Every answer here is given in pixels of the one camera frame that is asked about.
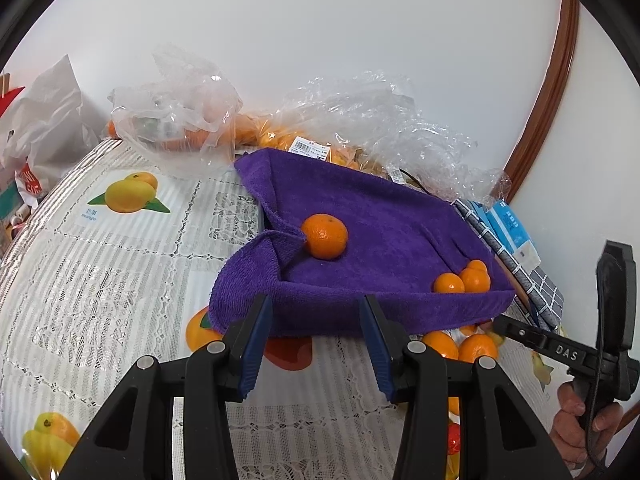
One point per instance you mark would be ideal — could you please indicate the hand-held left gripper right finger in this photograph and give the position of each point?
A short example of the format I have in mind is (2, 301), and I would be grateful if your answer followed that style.
(377, 350)

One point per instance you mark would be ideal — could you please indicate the blue tissue pack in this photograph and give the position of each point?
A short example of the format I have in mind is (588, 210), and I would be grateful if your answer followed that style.
(515, 235)

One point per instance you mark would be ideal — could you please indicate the clear plastic bag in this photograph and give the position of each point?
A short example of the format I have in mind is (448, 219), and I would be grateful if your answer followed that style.
(170, 110)

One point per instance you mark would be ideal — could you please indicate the grey checked cloth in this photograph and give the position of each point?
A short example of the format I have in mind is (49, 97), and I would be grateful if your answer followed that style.
(545, 295)

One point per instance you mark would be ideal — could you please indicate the red paper bag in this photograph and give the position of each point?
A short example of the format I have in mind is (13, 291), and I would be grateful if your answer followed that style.
(7, 102)

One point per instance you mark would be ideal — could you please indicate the orange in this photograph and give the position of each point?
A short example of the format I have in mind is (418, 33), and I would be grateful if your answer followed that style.
(474, 281)
(448, 283)
(112, 130)
(467, 330)
(479, 264)
(477, 349)
(325, 236)
(440, 345)

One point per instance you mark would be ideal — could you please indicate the brown wooden door frame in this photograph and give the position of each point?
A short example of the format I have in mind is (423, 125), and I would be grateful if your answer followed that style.
(550, 85)

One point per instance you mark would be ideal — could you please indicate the person's right hand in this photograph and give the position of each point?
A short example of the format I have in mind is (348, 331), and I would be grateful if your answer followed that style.
(570, 435)

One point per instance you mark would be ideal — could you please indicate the clutter of small bottles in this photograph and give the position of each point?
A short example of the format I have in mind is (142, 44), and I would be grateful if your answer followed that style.
(12, 220)

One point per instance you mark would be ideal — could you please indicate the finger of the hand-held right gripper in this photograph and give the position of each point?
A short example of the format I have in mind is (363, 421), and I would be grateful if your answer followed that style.
(615, 300)
(565, 352)

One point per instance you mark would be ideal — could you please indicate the wooden stick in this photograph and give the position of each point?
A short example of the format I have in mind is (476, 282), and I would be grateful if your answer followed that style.
(515, 285)

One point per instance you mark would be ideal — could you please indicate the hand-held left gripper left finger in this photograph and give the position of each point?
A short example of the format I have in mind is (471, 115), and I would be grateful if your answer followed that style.
(255, 345)

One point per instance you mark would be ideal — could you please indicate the small yellow-green fruit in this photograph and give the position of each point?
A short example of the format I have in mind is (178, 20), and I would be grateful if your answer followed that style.
(494, 336)

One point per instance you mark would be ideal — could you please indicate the purple towel covered tray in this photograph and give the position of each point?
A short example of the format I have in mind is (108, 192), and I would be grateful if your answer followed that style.
(390, 230)

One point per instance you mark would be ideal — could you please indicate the clear bag of oranges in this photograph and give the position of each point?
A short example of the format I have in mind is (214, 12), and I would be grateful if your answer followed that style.
(400, 125)

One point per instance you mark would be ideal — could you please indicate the fruit print tablecloth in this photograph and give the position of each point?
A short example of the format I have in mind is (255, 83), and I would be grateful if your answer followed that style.
(125, 285)

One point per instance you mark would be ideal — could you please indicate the white plastic bag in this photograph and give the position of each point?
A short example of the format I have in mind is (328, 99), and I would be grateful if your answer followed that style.
(45, 125)

